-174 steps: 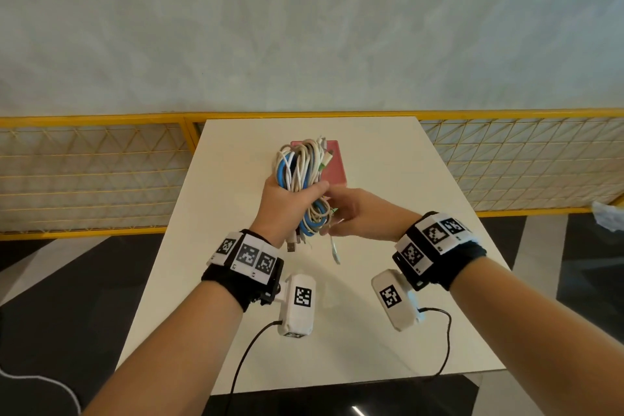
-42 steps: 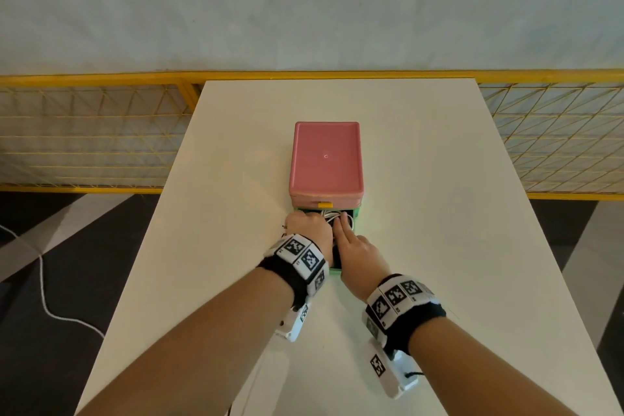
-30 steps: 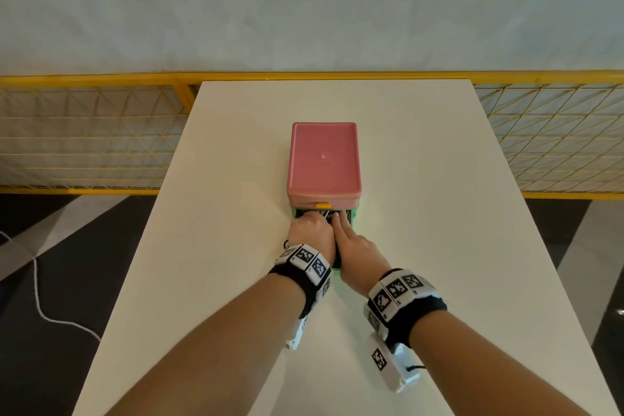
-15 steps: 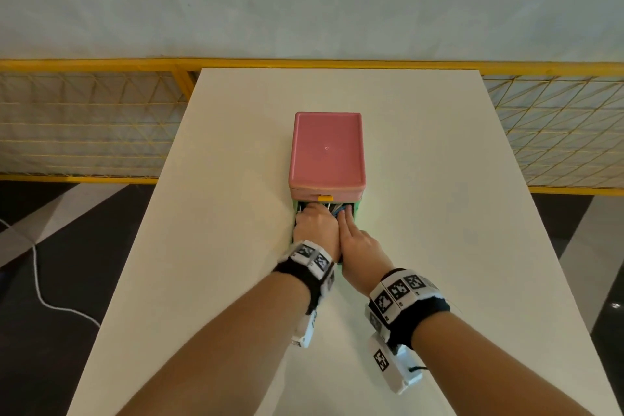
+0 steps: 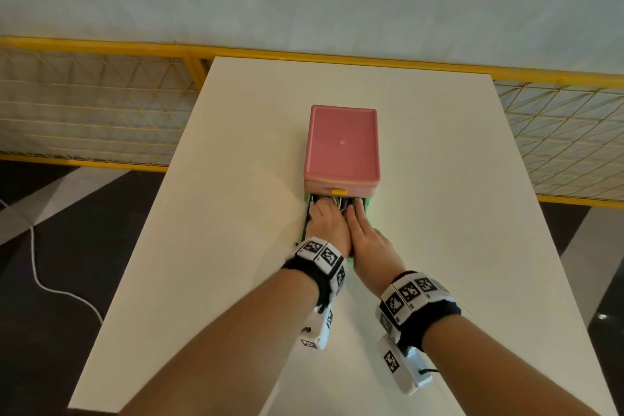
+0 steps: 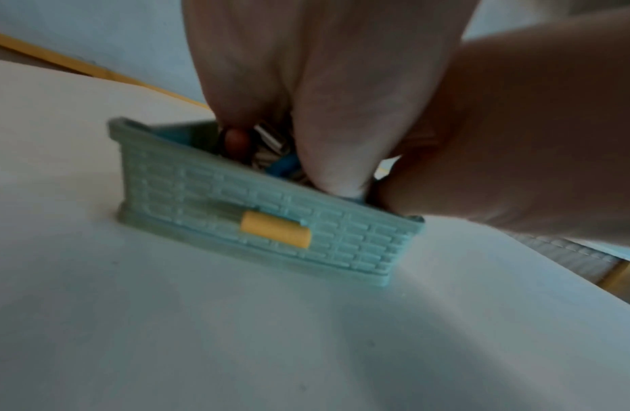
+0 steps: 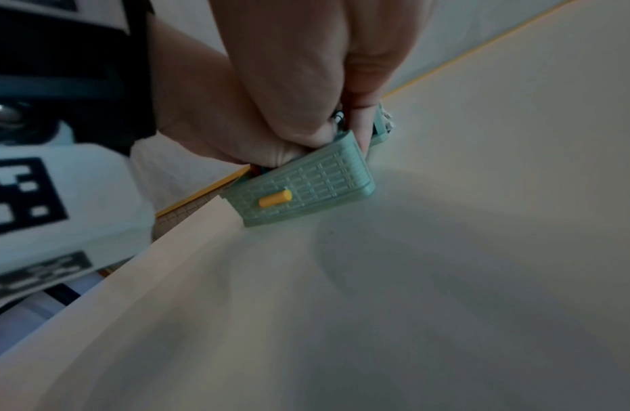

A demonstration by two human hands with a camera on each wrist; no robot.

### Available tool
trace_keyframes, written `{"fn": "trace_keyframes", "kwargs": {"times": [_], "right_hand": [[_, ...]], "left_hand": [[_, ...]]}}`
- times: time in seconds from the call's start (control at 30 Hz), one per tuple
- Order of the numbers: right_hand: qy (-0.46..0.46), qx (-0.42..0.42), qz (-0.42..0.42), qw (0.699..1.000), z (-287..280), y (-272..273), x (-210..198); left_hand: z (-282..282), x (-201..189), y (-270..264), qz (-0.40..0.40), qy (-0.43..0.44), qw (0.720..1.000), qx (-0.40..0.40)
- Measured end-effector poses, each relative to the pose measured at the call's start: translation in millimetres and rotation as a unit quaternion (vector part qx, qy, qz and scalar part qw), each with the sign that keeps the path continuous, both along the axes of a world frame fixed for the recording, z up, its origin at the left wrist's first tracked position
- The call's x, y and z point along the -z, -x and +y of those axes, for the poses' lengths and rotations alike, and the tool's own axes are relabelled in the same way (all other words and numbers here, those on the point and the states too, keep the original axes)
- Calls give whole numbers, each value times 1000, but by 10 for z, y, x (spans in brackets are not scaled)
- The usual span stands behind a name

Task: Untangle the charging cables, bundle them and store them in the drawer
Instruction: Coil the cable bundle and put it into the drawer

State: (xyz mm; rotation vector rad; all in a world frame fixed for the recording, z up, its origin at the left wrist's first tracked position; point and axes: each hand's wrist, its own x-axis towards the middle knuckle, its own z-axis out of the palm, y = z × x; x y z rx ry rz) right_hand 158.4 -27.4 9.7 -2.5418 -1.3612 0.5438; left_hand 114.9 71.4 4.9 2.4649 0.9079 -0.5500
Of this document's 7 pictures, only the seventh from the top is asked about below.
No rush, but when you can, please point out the person's right hand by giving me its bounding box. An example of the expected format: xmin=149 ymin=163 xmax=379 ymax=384
xmin=207 ymin=0 xmax=438 ymax=153

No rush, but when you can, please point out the person's left hand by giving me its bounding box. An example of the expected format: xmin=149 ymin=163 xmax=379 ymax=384
xmin=147 ymin=16 xmax=311 ymax=167

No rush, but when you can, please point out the pink and green drawer box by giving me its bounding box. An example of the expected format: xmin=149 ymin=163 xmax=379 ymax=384
xmin=220 ymin=102 xmax=397 ymax=228

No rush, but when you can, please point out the white table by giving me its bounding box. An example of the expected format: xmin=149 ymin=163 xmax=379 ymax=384
xmin=0 ymin=0 xmax=630 ymax=411

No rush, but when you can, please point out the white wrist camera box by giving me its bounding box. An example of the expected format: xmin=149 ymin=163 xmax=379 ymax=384
xmin=0 ymin=102 xmax=156 ymax=318

